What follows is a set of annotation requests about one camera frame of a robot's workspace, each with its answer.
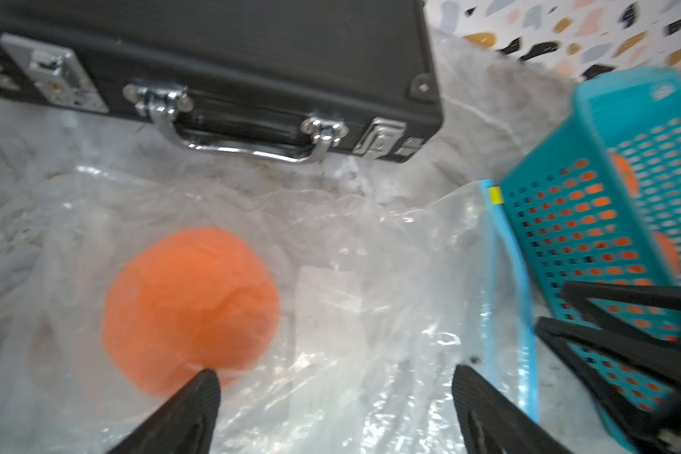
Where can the black hard case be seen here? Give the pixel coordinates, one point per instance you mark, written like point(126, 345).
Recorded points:
point(285, 81)

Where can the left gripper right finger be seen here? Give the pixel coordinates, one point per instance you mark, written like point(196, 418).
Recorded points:
point(490, 423)

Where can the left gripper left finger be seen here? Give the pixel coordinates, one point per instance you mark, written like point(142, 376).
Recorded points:
point(184, 424)

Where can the clear zip-top bag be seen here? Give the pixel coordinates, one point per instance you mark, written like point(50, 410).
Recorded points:
point(297, 321)

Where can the orange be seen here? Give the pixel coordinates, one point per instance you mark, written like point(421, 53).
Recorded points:
point(199, 299)
point(626, 173)

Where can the orange fruit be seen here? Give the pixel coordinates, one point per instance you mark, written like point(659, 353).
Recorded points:
point(668, 248)

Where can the teal plastic basket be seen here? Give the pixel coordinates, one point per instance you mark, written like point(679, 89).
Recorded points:
point(570, 211)

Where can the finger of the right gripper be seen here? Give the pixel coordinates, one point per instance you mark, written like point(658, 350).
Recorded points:
point(582, 295)
point(633, 378)

